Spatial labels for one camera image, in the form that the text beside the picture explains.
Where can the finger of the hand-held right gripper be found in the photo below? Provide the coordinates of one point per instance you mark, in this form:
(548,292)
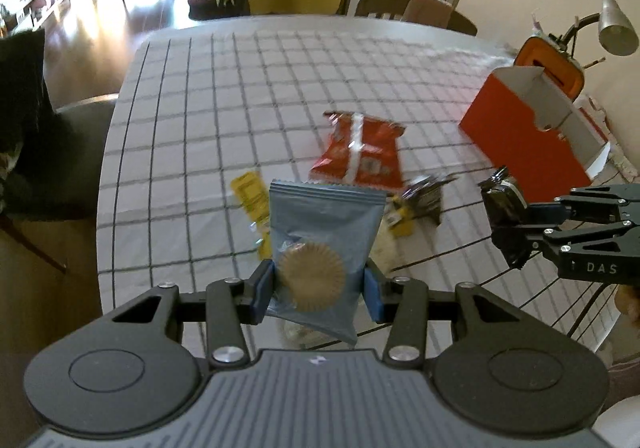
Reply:
(547,214)
(590,253)

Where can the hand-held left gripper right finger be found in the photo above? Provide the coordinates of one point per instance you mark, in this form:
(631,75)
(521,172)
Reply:
(374,295)

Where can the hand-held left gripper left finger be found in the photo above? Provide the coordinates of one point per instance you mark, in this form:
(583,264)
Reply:
(262,293)

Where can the black snack packet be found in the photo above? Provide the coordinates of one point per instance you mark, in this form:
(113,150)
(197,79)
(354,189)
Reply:
(505,203)

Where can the blue snack packet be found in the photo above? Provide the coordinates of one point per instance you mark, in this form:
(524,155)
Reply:
(320,228)

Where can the orange cardboard box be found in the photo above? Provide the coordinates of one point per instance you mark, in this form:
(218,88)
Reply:
(505,127)

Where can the yellow strip packet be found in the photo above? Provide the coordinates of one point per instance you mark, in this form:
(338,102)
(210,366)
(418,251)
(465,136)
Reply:
(250,195)

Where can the dark brown snack packet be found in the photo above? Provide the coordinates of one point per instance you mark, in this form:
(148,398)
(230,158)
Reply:
(425,195)

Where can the person's right hand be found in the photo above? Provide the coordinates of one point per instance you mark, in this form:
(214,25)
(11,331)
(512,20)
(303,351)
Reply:
(627,302)

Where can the clear snack packet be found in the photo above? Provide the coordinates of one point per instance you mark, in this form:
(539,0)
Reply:
(385,248)

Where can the floral cloth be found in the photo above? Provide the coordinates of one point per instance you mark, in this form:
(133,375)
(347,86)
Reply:
(627,162)

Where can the orange tissue box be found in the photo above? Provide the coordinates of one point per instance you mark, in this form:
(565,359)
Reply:
(570,72)

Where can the orange snack packet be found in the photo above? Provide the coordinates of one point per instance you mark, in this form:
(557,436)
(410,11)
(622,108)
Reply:
(350,152)

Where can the paint brush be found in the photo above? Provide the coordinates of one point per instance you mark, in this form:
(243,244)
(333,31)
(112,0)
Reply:
(595,62)

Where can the silver desk lamp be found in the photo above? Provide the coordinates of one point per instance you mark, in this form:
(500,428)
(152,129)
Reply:
(617,27)

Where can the checked tablecloth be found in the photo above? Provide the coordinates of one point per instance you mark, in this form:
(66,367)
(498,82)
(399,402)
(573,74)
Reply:
(200,102)

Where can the wooden chair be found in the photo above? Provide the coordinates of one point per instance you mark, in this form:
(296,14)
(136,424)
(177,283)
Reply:
(380,2)

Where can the dark upholstered chair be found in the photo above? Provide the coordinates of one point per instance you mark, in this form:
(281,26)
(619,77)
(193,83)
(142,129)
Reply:
(30,102)

